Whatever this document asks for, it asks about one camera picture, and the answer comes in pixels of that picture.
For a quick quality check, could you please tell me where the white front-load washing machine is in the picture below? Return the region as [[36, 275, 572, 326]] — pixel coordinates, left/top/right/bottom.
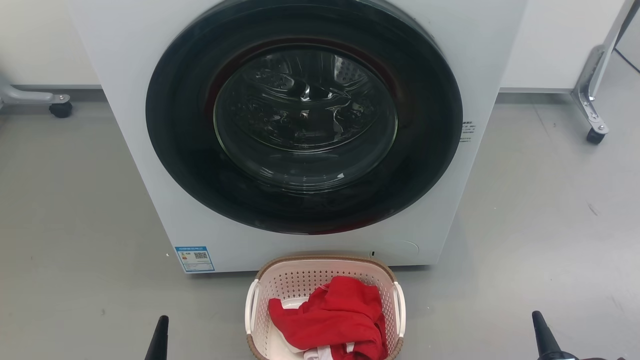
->
[[70, 0, 529, 274]]

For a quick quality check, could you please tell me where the white garment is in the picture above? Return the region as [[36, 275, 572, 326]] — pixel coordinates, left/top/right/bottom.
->
[[279, 297, 357, 360]]

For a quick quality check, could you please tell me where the round white filter cover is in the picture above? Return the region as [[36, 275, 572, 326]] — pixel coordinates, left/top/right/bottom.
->
[[369, 240, 420, 264]]

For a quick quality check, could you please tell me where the red garment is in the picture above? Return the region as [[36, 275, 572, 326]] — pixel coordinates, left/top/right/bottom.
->
[[268, 276, 389, 360]]

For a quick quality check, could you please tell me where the black round washer door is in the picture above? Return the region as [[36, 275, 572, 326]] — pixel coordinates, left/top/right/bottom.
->
[[145, 0, 464, 236]]

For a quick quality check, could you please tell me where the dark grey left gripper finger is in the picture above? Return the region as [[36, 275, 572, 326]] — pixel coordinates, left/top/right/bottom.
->
[[144, 315, 170, 360]]

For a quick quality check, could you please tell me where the blue energy label sticker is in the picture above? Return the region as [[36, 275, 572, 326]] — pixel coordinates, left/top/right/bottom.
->
[[175, 245, 216, 273]]

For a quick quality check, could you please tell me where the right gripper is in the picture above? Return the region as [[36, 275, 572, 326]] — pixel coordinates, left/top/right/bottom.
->
[[531, 310, 581, 360]]

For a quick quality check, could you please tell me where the grey metal stand leg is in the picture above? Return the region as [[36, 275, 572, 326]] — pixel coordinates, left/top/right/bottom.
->
[[571, 0, 640, 135], [0, 80, 72, 106]]

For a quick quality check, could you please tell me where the white perforated laundry basket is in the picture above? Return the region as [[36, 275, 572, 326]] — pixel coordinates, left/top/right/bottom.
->
[[244, 255, 407, 360]]

